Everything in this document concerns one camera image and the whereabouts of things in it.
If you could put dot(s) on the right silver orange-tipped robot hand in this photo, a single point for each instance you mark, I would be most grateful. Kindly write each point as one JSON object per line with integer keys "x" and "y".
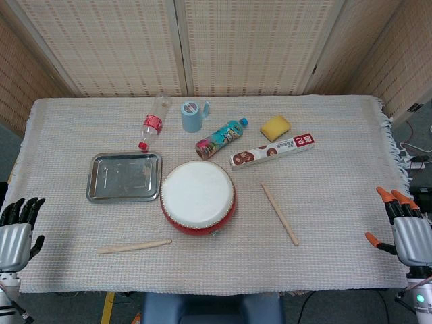
{"x": 413, "y": 236}

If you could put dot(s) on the left silver black-fingered robot hand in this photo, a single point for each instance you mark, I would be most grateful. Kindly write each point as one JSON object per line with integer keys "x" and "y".
{"x": 13, "y": 239}

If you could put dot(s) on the wooden drumstick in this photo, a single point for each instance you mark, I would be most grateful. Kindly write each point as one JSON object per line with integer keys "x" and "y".
{"x": 280, "y": 214}
{"x": 135, "y": 246}

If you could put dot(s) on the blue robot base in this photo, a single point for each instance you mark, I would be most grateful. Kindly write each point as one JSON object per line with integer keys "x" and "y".
{"x": 212, "y": 308}

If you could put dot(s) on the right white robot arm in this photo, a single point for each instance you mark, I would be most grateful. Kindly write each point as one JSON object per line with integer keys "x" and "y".
{"x": 422, "y": 300}

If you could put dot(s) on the red drum with white skin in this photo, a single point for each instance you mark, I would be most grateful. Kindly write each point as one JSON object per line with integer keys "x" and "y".
{"x": 197, "y": 195}

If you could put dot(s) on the white power strip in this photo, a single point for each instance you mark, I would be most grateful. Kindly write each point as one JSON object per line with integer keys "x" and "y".
{"x": 415, "y": 164}

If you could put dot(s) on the white woven tablecloth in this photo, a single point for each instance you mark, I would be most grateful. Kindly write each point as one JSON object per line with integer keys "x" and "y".
{"x": 337, "y": 219}

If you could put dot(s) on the rectangular steel tray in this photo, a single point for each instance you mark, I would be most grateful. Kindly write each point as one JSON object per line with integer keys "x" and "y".
{"x": 123, "y": 177}

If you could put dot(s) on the long cling film box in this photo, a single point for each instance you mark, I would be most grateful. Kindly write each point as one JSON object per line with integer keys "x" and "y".
{"x": 273, "y": 152}

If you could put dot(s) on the yellow sponge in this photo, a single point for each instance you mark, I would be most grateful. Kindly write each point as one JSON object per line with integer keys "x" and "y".
{"x": 275, "y": 128}

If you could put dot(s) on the clear plastic bottle red cap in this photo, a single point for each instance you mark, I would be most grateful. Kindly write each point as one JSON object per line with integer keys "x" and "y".
{"x": 152, "y": 124}

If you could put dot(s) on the bamboo folding screen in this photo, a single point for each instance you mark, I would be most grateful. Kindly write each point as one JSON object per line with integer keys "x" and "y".
{"x": 108, "y": 47}

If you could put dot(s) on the light blue plastic cup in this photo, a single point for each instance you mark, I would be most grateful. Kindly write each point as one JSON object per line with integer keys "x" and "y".
{"x": 191, "y": 119}

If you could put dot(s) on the colourful drink bottle blue cap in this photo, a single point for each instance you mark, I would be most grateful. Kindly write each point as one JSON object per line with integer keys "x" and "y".
{"x": 221, "y": 138}

